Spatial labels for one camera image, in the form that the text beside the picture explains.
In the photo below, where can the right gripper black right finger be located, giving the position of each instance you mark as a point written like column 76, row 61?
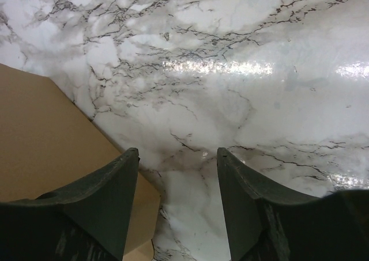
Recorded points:
column 268, row 221

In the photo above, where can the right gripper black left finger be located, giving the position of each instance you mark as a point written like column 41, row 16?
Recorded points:
column 87, row 219

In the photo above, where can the cardboard box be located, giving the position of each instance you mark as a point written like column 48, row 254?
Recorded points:
column 48, row 143

